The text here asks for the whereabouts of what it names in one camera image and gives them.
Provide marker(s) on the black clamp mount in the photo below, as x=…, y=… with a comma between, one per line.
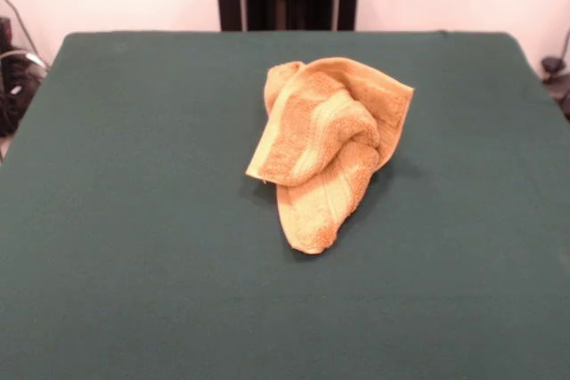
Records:
x=554, y=66

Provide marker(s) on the black electronics pile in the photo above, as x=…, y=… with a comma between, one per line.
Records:
x=13, y=95

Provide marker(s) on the dark green tablecloth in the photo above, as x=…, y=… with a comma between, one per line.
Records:
x=133, y=220

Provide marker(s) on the orange terry towel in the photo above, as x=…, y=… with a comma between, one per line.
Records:
x=311, y=131

